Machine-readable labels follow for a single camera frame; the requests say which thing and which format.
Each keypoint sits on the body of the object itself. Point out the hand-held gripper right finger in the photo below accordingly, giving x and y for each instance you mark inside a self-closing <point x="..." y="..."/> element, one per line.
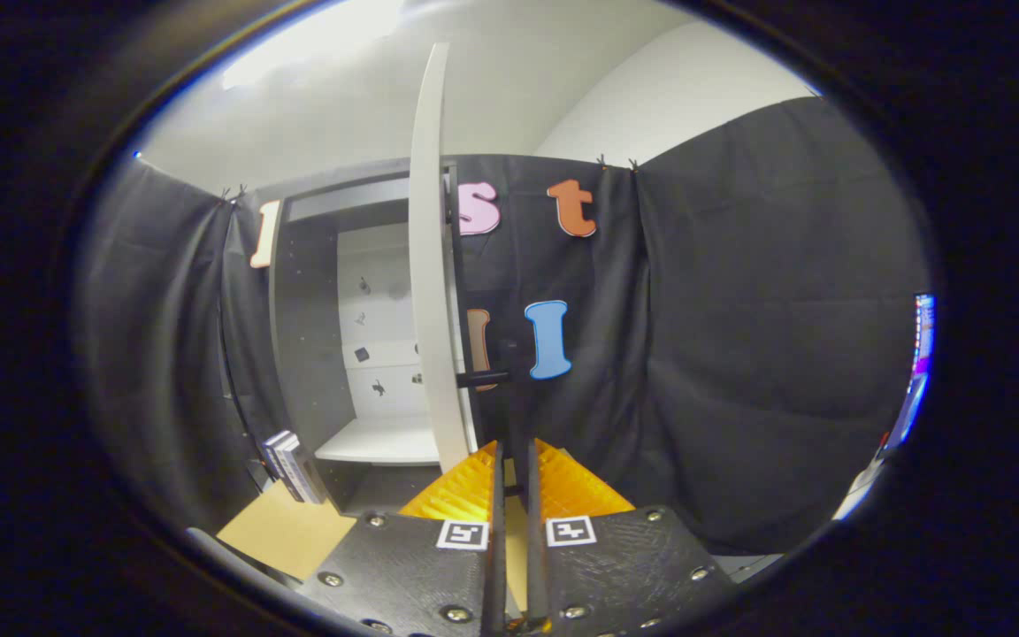
<point x="536" y="566"/>

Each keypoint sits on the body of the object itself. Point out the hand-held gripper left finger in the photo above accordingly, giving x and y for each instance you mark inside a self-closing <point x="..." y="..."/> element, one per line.
<point x="496" y="575"/>

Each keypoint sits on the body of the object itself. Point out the grey cabinet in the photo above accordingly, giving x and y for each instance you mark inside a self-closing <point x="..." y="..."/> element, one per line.
<point x="310" y="336"/>

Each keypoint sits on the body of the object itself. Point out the black backdrop cloth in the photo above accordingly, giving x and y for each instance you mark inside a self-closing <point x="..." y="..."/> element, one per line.
<point x="739" y="310"/>

